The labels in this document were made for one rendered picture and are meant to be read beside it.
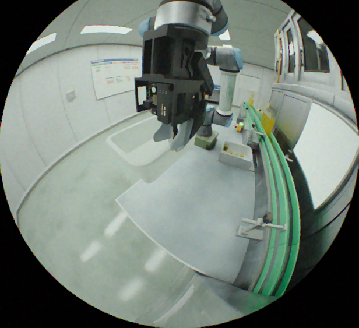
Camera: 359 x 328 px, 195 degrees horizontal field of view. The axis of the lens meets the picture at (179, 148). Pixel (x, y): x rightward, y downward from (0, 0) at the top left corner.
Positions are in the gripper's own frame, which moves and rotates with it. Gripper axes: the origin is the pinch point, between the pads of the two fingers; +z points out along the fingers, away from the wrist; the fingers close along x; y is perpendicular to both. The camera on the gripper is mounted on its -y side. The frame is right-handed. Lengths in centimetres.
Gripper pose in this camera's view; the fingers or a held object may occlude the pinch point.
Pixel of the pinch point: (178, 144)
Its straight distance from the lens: 23.4
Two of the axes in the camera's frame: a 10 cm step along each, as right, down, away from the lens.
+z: -1.0, 7.6, 6.5
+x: 8.2, 4.3, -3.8
